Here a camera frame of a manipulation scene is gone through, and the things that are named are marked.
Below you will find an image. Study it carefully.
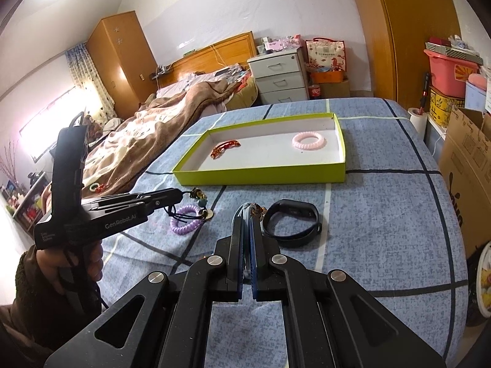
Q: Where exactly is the pink plastic bin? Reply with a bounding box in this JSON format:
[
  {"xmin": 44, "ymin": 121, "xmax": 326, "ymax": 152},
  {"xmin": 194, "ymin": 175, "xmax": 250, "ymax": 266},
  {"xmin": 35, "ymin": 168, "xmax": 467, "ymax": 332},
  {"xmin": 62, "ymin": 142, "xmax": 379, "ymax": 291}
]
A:
[{"xmin": 424, "ymin": 48, "xmax": 481, "ymax": 98}]

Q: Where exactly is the cluttered low shelf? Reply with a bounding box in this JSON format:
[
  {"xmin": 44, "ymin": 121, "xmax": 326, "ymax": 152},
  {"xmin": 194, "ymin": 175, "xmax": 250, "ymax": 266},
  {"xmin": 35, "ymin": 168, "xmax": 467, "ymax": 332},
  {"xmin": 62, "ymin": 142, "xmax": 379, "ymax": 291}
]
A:
[{"xmin": 0, "ymin": 172, "xmax": 50, "ymax": 234}]

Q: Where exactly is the black smart band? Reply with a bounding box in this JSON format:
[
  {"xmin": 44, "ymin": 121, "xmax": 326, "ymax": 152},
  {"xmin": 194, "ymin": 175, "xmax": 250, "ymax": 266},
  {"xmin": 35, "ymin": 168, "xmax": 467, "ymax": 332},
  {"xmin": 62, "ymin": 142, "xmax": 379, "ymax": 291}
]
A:
[{"xmin": 262, "ymin": 199, "xmax": 323, "ymax": 248}]

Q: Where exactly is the black cord beaded bracelet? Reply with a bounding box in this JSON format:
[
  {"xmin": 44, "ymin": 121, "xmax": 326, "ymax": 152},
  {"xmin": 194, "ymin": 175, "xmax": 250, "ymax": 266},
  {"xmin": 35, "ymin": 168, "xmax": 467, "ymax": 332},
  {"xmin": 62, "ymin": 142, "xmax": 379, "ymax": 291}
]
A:
[{"xmin": 163, "ymin": 187, "xmax": 216, "ymax": 234}]

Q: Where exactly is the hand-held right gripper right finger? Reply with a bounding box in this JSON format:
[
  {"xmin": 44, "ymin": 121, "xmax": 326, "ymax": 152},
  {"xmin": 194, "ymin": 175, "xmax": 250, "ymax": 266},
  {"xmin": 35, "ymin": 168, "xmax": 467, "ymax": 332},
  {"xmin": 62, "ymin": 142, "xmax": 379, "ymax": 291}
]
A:
[{"xmin": 249, "ymin": 214, "xmax": 447, "ymax": 368}]

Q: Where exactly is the round white-rimmed basin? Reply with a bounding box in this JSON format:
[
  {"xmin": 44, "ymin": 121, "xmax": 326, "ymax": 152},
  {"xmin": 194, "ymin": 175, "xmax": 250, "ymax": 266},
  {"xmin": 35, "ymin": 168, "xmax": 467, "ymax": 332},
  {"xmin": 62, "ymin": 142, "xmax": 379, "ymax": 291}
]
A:
[{"xmin": 474, "ymin": 241, "xmax": 491, "ymax": 315}]

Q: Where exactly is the pink spiral hair tie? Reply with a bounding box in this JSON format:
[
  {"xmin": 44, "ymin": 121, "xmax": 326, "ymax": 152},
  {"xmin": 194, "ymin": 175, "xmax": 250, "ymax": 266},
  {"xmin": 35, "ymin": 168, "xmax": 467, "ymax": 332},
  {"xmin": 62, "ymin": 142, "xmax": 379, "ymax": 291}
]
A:
[{"xmin": 292, "ymin": 132, "xmax": 328, "ymax": 152}]

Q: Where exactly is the pink clutter on nightstand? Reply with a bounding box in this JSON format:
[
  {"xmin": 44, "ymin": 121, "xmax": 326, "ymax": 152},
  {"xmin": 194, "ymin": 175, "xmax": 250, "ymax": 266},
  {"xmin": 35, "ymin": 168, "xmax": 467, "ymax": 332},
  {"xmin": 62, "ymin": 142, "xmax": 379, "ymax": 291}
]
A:
[{"xmin": 257, "ymin": 35, "xmax": 303, "ymax": 53}]

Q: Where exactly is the small wooden wardrobe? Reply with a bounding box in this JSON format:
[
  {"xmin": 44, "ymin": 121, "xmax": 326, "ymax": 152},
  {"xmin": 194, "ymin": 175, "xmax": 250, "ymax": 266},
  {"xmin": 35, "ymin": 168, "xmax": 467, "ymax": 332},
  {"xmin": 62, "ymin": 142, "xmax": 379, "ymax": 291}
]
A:
[{"xmin": 86, "ymin": 11, "xmax": 158, "ymax": 119}]

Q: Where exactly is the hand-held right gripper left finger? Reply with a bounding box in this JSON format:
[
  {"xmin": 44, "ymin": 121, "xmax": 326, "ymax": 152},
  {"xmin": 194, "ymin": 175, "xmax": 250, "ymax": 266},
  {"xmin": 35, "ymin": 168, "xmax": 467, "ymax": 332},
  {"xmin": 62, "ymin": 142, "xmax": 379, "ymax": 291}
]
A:
[{"xmin": 44, "ymin": 210, "xmax": 248, "ymax": 368}]

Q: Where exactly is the floral curtain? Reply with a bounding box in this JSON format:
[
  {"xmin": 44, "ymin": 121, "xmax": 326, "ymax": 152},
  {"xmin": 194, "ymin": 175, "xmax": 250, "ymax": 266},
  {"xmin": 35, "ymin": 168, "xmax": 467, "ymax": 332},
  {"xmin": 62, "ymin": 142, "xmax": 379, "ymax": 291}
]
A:
[{"xmin": 65, "ymin": 42, "xmax": 116, "ymax": 123}]

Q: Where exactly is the light blue spiral hair tie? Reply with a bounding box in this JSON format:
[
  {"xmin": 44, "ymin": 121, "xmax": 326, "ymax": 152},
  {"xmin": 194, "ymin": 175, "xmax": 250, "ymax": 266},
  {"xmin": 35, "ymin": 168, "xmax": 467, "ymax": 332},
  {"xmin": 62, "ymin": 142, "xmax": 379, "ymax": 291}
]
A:
[{"xmin": 235, "ymin": 200, "xmax": 257, "ymax": 221}]

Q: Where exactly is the person's left forearm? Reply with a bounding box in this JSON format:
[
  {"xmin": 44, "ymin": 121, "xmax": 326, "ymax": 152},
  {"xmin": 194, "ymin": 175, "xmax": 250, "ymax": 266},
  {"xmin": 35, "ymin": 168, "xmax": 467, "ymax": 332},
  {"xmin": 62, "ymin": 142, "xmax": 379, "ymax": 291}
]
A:
[{"xmin": 0, "ymin": 249, "xmax": 106, "ymax": 368}]

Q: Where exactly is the white drawer nightstand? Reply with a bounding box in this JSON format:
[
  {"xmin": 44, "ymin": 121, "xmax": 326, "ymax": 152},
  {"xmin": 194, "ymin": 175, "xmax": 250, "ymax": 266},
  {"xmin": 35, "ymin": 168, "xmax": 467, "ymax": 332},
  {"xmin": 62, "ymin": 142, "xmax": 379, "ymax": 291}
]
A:
[{"xmin": 247, "ymin": 48, "xmax": 310, "ymax": 105}]

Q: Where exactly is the red patterned gift bag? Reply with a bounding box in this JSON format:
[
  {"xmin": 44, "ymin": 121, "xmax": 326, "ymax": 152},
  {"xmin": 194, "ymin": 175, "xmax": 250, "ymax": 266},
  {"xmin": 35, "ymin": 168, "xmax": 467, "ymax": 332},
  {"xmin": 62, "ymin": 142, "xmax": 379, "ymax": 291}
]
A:
[{"xmin": 306, "ymin": 38, "xmax": 347, "ymax": 73}]

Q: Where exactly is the yellow floral box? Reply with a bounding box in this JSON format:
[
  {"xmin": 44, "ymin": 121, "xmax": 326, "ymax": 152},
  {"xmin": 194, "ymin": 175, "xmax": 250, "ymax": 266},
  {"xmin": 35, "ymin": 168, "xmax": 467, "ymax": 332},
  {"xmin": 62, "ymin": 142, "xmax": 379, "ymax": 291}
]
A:
[{"xmin": 427, "ymin": 86, "xmax": 466, "ymax": 127}]

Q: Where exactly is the person's left hand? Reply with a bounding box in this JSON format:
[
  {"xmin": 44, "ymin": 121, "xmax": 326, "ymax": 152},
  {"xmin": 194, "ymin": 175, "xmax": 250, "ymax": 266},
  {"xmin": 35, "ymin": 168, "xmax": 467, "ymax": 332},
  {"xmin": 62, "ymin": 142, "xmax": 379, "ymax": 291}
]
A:
[{"xmin": 35, "ymin": 238, "xmax": 105, "ymax": 297}]

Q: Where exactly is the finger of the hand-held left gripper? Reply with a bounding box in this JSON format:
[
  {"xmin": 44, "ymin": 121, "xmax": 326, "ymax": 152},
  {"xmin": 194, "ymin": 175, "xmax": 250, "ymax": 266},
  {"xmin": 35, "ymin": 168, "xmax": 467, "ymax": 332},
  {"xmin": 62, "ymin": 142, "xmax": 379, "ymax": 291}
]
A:
[
  {"xmin": 135, "ymin": 188, "xmax": 184, "ymax": 216},
  {"xmin": 89, "ymin": 194, "xmax": 155, "ymax": 211}
]

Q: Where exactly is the white paper roll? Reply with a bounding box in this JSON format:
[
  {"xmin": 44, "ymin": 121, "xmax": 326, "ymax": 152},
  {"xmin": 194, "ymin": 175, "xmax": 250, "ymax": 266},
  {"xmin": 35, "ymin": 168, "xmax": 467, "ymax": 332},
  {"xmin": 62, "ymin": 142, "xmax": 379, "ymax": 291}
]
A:
[{"xmin": 407, "ymin": 107, "xmax": 427, "ymax": 140}]

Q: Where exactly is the large wooden wardrobe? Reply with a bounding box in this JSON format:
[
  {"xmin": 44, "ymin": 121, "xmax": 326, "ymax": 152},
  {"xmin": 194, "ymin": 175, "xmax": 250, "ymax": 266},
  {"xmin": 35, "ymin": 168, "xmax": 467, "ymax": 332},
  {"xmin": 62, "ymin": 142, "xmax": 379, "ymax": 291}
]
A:
[{"xmin": 345, "ymin": 0, "xmax": 461, "ymax": 116}]

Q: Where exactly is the purple spiral hair tie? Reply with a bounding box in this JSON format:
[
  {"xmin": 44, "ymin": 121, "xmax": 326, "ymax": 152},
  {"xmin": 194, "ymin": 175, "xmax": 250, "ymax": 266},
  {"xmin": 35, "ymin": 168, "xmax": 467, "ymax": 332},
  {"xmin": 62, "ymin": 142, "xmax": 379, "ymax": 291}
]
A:
[{"xmin": 170, "ymin": 204, "xmax": 204, "ymax": 235}]

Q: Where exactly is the red amber bracelet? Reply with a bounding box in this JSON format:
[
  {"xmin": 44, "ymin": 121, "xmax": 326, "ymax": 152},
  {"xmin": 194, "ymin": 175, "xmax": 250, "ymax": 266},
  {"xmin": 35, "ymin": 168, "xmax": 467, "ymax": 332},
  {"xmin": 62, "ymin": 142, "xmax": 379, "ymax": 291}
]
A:
[{"xmin": 210, "ymin": 140, "xmax": 242, "ymax": 159}]

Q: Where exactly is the blue checked bed sheet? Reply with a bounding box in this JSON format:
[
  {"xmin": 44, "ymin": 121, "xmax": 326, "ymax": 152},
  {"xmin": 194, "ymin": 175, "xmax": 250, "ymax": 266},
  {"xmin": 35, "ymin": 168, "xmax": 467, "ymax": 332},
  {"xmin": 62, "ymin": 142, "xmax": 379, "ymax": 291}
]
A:
[{"xmin": 102, "ymin": 98, "xmax": 470, "ymax": 368}]

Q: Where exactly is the red black stick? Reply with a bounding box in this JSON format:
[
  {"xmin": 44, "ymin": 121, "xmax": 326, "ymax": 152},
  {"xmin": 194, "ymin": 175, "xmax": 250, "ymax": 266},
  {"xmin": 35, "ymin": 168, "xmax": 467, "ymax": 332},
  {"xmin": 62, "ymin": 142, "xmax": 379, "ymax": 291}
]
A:
[{"xmin": 419, "ymin": 72, "xmax": 431, "ymax": 113}]

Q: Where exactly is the light blue box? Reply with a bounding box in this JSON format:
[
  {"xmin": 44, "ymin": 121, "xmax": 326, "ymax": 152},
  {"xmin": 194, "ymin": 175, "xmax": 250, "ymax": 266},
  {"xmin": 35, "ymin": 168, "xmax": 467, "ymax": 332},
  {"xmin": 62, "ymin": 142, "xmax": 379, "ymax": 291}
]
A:
[{"xmin": 465, "ymin": 80, "xmax": 491, "ymax": 113}]

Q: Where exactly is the large cardboard box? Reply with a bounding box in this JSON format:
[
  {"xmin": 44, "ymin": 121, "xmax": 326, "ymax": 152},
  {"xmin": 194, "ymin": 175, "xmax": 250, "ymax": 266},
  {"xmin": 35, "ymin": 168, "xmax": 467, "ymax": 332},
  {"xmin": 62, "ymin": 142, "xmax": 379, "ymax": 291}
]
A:
[{"xmin": 439, "ymin": 107, "xmax": 491, "ymax": 257}]

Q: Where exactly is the wooden bed headboard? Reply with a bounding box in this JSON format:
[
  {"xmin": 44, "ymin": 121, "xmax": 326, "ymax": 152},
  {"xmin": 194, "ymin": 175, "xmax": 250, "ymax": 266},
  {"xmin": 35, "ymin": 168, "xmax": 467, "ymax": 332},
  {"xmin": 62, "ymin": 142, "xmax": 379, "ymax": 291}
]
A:
[{"xmin": 157, "ymin": 31, "xmax": 257, "ymax": 89}]

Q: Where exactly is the green cardboard tray box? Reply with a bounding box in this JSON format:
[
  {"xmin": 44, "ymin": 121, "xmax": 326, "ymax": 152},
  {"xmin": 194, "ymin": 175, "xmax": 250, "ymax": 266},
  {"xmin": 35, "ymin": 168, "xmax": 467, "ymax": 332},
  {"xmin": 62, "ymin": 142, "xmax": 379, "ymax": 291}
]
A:
[{"xmin": 172, "ymin": 112, "xmax": 347, "ymax": 186}]

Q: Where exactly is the brown fleece blanket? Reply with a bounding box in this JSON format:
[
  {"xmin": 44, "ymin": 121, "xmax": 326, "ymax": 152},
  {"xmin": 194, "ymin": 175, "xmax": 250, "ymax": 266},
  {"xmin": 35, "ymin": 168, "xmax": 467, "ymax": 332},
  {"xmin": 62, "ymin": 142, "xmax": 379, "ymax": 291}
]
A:
[{"xmin": 82, "ymin": 80, "xmax": 246, "ymax": 200}]

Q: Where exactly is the orange box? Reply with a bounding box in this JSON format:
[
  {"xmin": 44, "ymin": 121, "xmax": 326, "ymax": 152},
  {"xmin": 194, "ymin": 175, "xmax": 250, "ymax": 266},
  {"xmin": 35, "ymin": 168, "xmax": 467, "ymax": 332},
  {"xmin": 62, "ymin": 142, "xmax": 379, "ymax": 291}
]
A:
[{"xmin": 310, "ymin": 70, "xmax": 343, "ymax": 84}]

